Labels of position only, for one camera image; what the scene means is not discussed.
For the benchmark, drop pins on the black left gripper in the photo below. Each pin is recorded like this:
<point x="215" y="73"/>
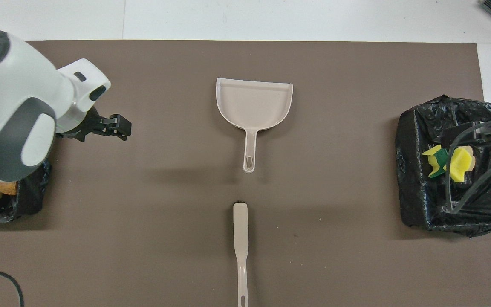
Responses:
<point x="88" y="125"/>

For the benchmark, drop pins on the large yellow sponge piece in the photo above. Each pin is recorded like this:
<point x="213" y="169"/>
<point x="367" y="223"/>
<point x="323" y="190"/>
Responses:
<point x="460" y="165"/>

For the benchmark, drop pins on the small yellow sponge piece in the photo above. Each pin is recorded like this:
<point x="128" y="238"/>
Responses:
<point x="436" y="161"/>

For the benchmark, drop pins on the orange oval sponge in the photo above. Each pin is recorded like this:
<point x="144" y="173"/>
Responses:
<point x="7" y="187"/>

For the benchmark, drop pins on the beige plastic dustpan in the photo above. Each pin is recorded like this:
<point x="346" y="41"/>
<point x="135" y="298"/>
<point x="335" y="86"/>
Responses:
<point x="254" y="102"/>

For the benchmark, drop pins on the beige hand brush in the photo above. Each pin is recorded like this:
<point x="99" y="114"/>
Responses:
<point x="241" y="230"/>

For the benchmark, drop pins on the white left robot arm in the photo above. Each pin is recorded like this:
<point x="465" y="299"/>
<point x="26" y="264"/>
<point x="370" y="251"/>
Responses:
<point x="11" y="106"/>

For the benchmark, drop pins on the black trash bag bin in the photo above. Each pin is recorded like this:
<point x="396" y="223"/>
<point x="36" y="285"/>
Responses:
<point x="420" y="179"/>
<point x="32" y="192"/>

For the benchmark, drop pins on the brown table mat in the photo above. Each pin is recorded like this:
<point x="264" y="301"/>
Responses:
<point x="313" y="234"/>

